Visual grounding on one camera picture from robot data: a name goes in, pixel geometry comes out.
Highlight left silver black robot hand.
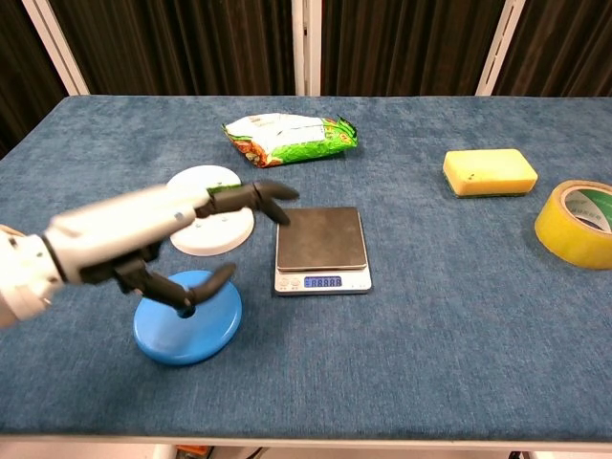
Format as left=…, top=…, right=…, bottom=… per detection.
left=42, top=180, right=301, bottom=312

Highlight blue disc with centre hole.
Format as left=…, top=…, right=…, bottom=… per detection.
left=132, top=270, right=245, bottom=367

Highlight digital kitchen scale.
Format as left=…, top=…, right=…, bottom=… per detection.
left=273, top=207, right=373, bottom=296

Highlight white oval plastic board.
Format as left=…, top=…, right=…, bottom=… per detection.
left=165, top=164, right=256, bottom=257

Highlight green white snack bag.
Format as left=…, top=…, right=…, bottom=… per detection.
left=221, top=112, right=360, bottom=169

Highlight dark pleated curtain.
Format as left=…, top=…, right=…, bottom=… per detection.
left=0, top=0, right=612, bottom=159

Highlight blue fabric table cover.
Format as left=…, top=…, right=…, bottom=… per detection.
left=0, top=95, right=612, bottom=444

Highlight yellow sponge with green base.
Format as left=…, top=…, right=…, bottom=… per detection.
left=442, top=148, right=539, bottom=199

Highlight yellow packing tape roll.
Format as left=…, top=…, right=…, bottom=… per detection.
left=534, top=180, right=612, bottom=272

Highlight white frame post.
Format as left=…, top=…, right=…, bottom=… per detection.
left=474, top=0, right=528, bottom=98
left=291, top=0, right=324, bottom=97
left=21, top=0, right=91, bottom=97

